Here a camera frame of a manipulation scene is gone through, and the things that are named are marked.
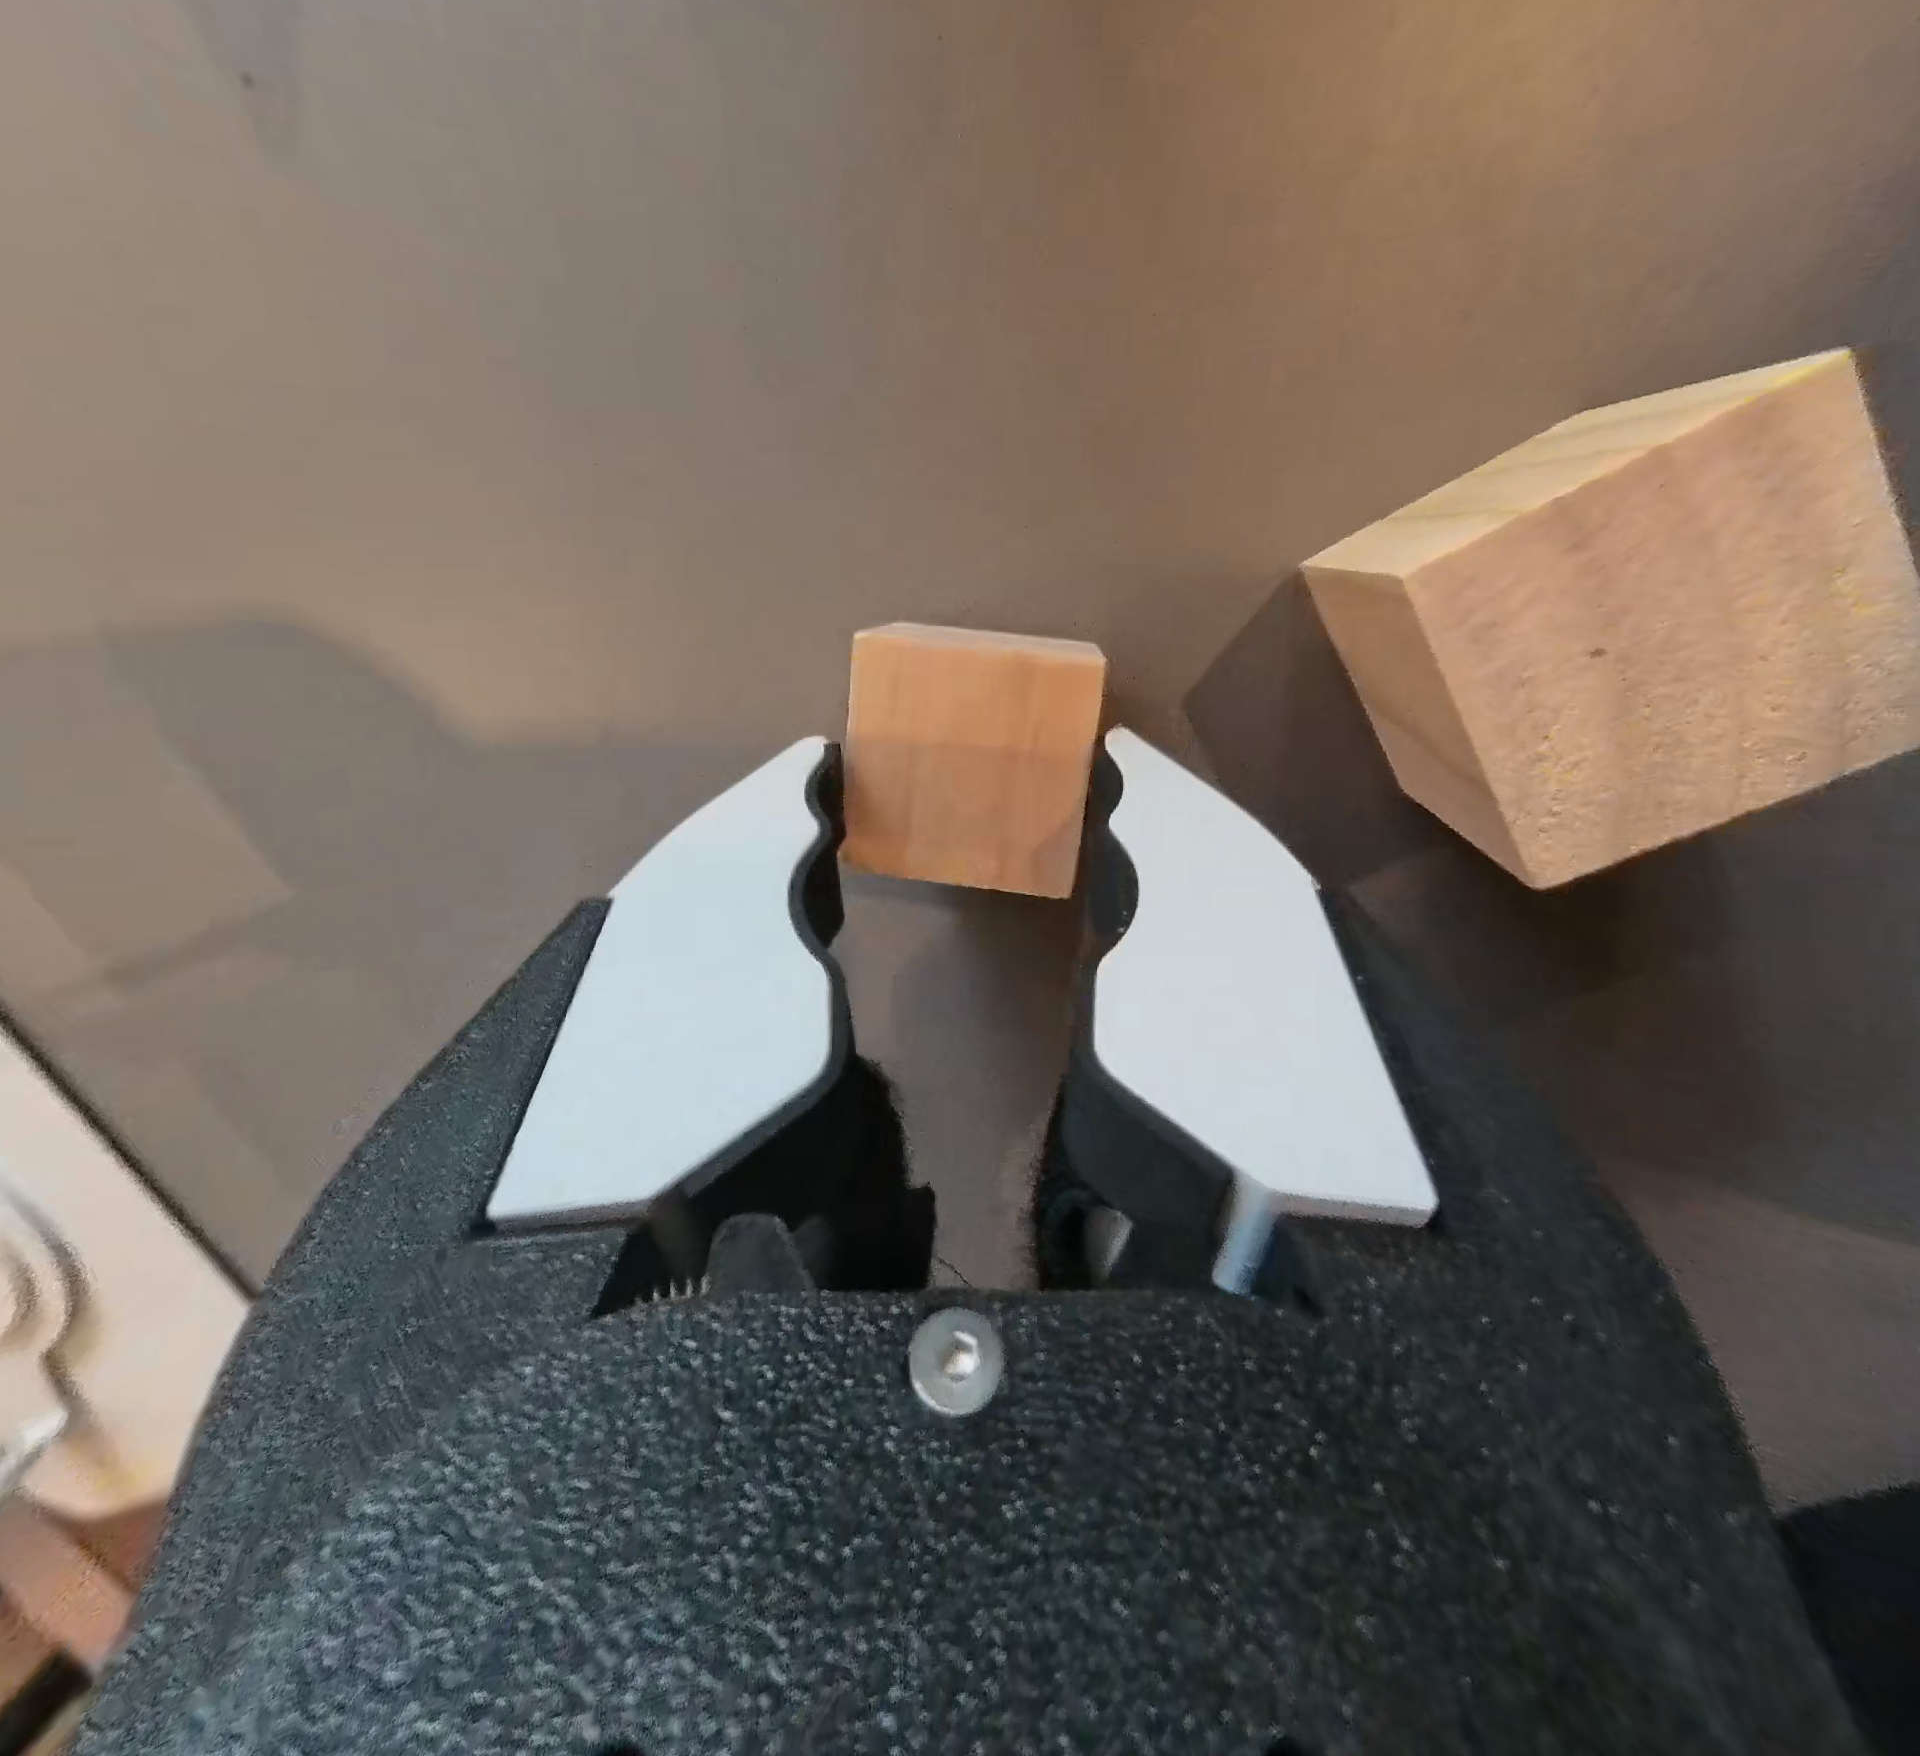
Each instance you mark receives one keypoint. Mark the white document stand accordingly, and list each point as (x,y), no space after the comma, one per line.
(92,1307)

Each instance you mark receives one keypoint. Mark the medium wooden cube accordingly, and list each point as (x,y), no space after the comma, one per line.
(971,761)

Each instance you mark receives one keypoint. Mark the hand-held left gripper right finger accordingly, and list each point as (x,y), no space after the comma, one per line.
(1247,1023)

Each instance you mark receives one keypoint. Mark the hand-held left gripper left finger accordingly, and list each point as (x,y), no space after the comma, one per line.
(677,1036)

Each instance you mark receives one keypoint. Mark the large wooden cube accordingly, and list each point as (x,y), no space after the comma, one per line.
(1636,617)

